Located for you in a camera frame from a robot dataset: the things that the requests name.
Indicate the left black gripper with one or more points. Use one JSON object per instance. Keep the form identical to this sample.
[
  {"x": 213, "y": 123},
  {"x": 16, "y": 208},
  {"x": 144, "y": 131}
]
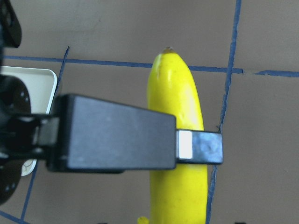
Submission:
[{"x": 22, "y": 134}]

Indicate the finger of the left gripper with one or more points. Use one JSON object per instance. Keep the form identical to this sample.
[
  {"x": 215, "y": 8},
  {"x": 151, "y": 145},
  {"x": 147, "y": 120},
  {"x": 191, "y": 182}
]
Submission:
[
  {"x": 98, "y": 136},
  {"x": 199, "y": 147}
]

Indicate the yellow banana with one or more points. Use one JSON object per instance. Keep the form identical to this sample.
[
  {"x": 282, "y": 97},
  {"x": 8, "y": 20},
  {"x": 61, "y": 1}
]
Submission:
[
  {"x": 142, "y": 220},
  {"x": 177, "y": 196}
]

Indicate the white bear tray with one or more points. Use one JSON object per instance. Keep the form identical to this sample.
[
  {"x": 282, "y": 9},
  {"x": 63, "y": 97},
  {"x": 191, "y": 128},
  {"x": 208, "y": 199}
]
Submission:
[{"x": 41, "y": 85}]

